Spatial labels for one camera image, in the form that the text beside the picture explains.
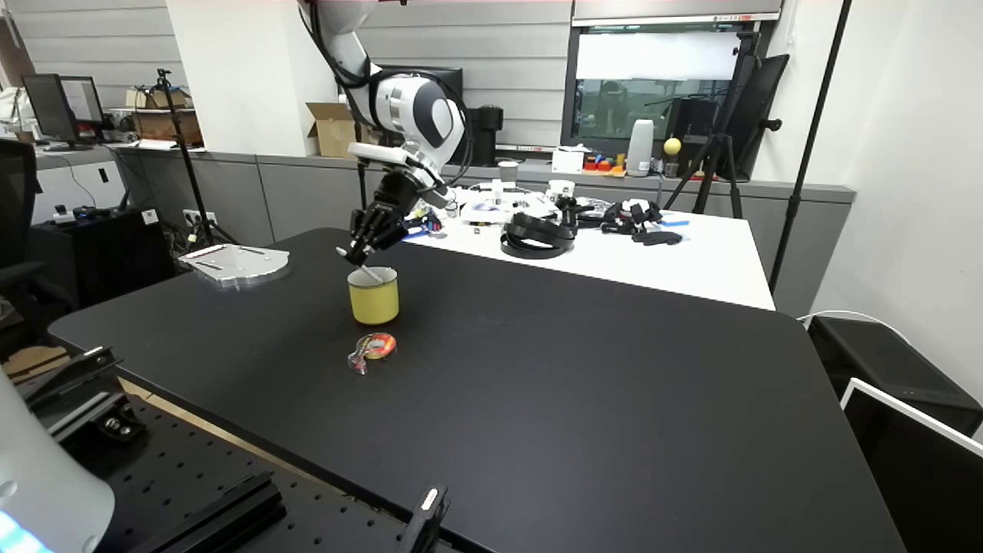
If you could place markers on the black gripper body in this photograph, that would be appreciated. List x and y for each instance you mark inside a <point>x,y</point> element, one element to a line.
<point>382,223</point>

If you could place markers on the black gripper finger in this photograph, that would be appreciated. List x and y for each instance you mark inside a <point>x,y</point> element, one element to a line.
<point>372,251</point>
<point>356,251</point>

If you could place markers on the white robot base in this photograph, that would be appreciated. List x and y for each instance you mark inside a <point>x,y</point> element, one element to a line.
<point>46,498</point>

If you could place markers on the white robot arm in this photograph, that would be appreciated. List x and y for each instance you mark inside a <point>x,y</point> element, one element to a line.
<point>332,28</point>

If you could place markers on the yellow cup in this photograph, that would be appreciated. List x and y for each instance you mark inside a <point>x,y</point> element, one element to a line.
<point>372,301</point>

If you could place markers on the white electronics pile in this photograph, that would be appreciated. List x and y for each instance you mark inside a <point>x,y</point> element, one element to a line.
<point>500,200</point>

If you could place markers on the cardboard box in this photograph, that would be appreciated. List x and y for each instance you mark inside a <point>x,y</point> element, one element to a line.
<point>332,128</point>

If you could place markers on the orange candy wrapper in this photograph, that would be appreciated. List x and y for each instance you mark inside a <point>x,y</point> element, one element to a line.
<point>370,348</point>

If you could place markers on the black headphones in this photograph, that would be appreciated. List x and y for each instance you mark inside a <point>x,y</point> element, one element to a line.
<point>536,237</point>

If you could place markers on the black tripod left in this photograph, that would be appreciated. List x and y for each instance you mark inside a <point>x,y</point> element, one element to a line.
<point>204,226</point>

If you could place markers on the black tripod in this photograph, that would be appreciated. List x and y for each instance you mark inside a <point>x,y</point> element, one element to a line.
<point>204,226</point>
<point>740,124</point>

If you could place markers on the black controller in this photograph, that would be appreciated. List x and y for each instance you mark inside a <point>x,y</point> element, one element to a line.
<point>641,220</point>

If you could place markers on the white cylinder speaker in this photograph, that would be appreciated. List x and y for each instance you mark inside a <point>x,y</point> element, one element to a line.
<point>641,149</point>

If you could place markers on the yellow ball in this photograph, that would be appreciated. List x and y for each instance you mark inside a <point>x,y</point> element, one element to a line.
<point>674,146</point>

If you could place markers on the black clamp on table edge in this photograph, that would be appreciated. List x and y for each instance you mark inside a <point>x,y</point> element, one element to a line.
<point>424,523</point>

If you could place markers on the left desk monitor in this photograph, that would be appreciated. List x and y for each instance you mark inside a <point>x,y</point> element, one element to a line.
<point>65,107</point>

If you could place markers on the black office chair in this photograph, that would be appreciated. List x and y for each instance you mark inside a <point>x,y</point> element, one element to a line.
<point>16,207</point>

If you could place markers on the black tripod right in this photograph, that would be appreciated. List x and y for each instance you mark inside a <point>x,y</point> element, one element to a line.
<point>740,124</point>

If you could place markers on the black light stand pole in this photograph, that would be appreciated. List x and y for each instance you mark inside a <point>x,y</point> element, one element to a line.
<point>793,200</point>

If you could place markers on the black box with white edge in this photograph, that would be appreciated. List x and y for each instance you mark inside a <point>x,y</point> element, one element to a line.
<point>929,470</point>

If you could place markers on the black metal bracket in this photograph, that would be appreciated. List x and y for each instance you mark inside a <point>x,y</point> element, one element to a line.
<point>86,395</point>

